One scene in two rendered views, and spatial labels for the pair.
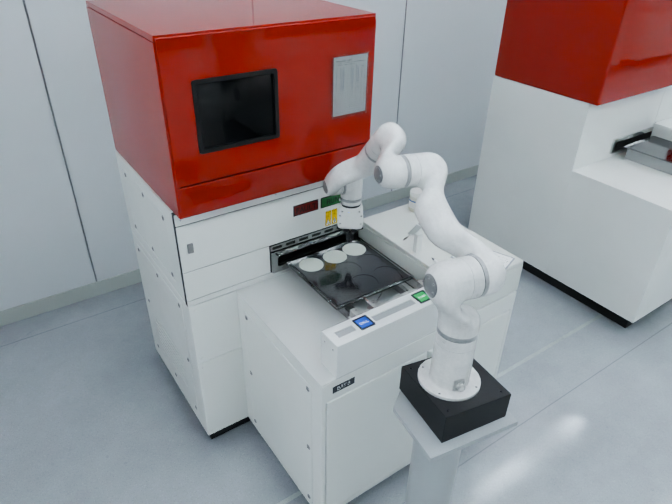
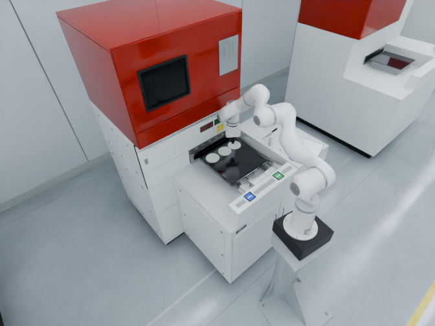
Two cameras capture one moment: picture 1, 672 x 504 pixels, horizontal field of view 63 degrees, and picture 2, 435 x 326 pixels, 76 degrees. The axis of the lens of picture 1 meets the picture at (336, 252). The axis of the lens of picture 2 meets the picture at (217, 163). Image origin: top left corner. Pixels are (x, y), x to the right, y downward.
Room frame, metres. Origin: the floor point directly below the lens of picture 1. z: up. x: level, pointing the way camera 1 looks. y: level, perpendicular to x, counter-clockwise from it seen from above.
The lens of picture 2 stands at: (0.38, 0.15, 2.30)
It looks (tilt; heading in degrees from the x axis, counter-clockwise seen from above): 44 degrees down; 357
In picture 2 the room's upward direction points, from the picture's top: 2 degrees counter-clockwise
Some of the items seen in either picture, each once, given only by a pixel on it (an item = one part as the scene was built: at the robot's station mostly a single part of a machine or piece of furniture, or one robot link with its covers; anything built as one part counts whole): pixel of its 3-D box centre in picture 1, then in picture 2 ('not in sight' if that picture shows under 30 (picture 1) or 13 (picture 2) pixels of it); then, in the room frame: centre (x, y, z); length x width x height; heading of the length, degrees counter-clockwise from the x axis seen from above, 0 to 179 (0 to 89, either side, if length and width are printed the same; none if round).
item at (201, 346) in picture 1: (248, 308); (176, 175); (2.20, 0.43, 0.41); 0.82 x 0.71 x 0.82; 125
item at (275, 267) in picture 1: (316, 247); (213, 145); (2.01, 0.08, 0.89); 0.44 x 0.02 x 0.10; 125
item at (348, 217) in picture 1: (350, 213); (232, 129); (1.93, -0.05, 1.11); 0.10 x 0.07 x 0.11; 90
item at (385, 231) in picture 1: (435, 253); (279, 142); (1.99, -0.42, 0.89); 0.62 x 0.35 x 0.14; 35
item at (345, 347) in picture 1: (393, 325); (263, 193); (1.51, -0.21, 0.89); 0.55 x 0.09 x 0.14; 125
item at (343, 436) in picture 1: (373, 366); (248, 203); (1.81, -0.18, 0.41); 0.97 x 0.64 x 0.82; 125
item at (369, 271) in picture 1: (348, 269); (233, 158); (1.85, -0.05, 0.90); 0.34 x 0.34 x 0.01; 35
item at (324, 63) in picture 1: (233, 88); (156, 60); (2.17, 0.42, 1.52); 0.81 x 0.75 x 0.59; 125
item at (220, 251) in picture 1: (277, 232); (192, 142); (1.92, 0.24, 1.02); 0.82 x 0.03 x 0.40; 125
